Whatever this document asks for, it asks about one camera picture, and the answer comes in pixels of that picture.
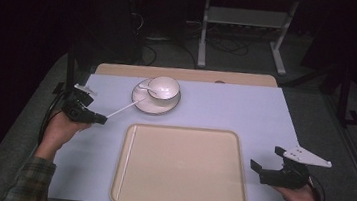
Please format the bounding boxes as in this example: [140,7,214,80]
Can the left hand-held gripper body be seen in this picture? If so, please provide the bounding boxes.
[60,81,102,125]

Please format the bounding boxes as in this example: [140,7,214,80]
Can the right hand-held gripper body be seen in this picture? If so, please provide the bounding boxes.
[257,141,334,194]

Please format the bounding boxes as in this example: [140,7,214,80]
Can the white chopstick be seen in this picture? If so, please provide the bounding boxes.
[106,93,148,123]
[116,123,139,201]

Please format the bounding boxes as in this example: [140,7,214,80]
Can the white plate with dark rim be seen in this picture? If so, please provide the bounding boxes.
[129,77,183,119]

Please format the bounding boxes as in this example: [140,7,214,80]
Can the white ceramic spoon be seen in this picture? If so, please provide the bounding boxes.
[137,82,160,96]

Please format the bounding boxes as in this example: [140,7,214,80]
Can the white ribbed bowl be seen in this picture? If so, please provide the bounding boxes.
[145,74,182,108]

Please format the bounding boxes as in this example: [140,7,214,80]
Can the beige plastic tray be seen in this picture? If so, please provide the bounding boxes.
[109,118,255,201]

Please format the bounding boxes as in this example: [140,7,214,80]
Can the person's left hand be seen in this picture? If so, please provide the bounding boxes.
[34,108,94,165]

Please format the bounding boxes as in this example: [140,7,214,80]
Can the black floor stand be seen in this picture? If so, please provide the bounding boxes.
[51,49,83,100]
[334,65,357,128]

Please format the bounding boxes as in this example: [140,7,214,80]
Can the white table mat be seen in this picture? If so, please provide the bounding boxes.
[46,64,312,201]

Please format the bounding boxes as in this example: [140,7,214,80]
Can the white metal stand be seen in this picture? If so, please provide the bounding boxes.
[195,0,300,78]

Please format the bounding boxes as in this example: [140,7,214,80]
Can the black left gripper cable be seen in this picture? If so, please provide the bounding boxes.
[37,87,72,148]

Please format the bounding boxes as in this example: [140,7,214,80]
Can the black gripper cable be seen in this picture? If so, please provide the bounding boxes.
[306,176,329,201]
[37,87,72,148]

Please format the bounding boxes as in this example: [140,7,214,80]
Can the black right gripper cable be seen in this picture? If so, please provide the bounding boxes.
[306,176,329,201]

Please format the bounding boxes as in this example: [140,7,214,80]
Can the metal frame rail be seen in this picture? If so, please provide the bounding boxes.
[0,64,91,201]
[313,94,357,201]

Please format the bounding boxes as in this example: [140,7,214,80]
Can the black floor cables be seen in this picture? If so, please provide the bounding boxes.
[205,32,252,58]

